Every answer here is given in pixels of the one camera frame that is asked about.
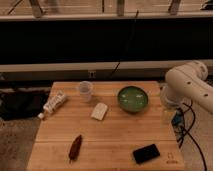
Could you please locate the clear plastic cup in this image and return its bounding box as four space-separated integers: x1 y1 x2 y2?
78 81 93 102

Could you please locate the black cable on wall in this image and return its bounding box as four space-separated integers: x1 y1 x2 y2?
109 9 140 77

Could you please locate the white soap bar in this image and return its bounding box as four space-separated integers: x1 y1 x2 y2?
91 103 108 120

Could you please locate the wooden cutting board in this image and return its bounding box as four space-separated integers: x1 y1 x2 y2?
27 81 184 171

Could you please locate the black phone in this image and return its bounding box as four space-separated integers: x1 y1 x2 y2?
132 144 160 164

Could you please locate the white tube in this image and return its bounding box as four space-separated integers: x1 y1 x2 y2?
37 91 67 120

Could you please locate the dark red pepper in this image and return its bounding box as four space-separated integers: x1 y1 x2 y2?
69 135 82 161

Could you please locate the green bowl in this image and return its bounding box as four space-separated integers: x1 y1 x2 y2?
117 86 149 113

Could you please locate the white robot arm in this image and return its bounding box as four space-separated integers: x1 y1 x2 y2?
160 61 213 114

